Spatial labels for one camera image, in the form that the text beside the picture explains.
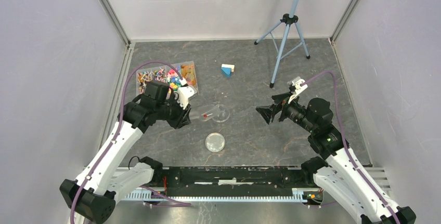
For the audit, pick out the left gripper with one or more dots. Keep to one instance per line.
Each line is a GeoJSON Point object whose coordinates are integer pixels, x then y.
{"type": "Point", "coordinates": [176, 122]}

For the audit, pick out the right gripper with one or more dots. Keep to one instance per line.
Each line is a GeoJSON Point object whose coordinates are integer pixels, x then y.
{"type": "Point", "coordinates": [282, 100]}

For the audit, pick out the clear plastic scoop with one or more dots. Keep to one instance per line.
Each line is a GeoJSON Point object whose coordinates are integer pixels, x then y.
{"type": "Point", "coordinates": [204, 113]}

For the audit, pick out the clear round dish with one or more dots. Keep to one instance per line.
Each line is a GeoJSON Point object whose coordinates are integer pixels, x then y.
{"type": "Point", "coordinates": [223, 114]}

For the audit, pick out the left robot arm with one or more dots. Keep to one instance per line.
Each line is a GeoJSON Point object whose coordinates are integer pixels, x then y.
{"type": "Point", "coordinates": [94, 193]}

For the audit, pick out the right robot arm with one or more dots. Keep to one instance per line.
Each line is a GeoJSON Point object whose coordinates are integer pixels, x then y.
{"type": "Point", "coordinates": [336, 168]}

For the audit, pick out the round clear lid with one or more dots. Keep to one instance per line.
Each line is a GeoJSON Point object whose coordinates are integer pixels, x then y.
{"type": "Point", "coordinates": [215, 142]}

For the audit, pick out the clear compartment candy box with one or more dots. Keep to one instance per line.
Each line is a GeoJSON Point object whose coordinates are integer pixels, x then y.
{"type": "Point", "coordinates": [167, 75]}

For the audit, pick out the blue white block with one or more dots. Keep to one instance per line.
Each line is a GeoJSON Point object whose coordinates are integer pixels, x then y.
{"type": "Point", "coordinates": [227, 69]}

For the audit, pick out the blue tripod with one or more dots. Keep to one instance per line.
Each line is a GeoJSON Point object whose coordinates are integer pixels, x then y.
{"type": "Point", "coordinates": [288, 19]}

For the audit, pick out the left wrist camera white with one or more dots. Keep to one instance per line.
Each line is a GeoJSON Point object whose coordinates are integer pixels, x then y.
{"type": "Point", "coordinates": [185, 92]}

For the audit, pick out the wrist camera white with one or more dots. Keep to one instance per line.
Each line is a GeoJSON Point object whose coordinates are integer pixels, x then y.
{"type": "Point", "coordinates": [185, 92]}
{"type": "Point", "coordinates": [296, 86]}

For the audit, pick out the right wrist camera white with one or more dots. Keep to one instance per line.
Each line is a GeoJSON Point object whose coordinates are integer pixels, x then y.
{"type": "Point", "coordinates": [296, 86]}

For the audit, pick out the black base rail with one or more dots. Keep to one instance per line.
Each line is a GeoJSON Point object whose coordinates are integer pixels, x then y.
{"type": "Point", "coordinates": [232, 184]}

